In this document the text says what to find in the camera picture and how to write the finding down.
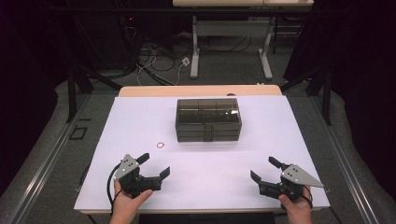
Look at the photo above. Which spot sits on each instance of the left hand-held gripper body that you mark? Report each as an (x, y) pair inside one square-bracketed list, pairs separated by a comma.
[(134, 182)]

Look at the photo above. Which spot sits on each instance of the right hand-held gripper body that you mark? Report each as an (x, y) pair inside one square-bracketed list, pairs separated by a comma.
[(294, 175)]

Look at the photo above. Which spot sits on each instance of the smoky clear drawer box casing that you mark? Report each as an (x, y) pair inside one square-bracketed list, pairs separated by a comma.
[(208, 110)]

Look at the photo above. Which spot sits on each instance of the person's left hand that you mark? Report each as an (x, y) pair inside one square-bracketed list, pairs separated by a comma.
[(127, 203)]

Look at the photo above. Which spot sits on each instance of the person's right hand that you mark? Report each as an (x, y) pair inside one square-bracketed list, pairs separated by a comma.
[(299, 207)]

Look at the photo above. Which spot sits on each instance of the white table cover sheet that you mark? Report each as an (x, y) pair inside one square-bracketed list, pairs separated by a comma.
[(218, 174)]

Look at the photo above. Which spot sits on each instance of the small white plug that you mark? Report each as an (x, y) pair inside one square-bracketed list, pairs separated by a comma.
[(260, 83)]

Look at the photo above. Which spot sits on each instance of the black metal stand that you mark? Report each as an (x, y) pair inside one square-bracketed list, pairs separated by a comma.
[(71, 93), (326, 99)]

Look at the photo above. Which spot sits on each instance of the white power adapter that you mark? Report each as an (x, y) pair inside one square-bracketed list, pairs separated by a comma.
[(185, 61)]

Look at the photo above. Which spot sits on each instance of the dark curtain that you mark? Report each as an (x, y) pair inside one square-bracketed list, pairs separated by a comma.
[(367, 93), (25, 93)]

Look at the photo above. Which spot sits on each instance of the black equipment cabinet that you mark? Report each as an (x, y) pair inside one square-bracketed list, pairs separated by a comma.
[(118, 37)]

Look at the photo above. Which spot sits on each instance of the white-legged desk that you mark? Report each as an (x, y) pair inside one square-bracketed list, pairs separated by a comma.
[(230, 28)]

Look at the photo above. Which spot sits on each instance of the metal floor rail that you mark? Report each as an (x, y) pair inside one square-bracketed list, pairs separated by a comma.
[(348, 168), (46, 161)]

